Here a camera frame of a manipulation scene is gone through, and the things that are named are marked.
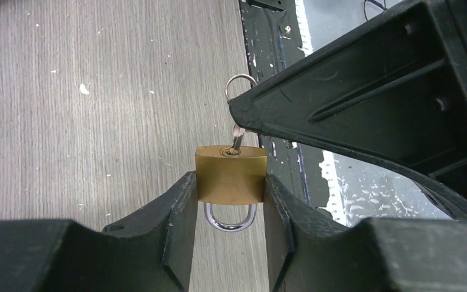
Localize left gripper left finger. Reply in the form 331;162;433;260
102;172;198;291

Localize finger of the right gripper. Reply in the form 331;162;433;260
232;1;467;219

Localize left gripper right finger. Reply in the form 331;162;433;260
263;175;348;291

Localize small brass padlock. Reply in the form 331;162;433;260
195;145;268;232

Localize small silver key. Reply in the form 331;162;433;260
223;74;257;157

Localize black eyeglasses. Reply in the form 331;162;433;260
364;0;387;10

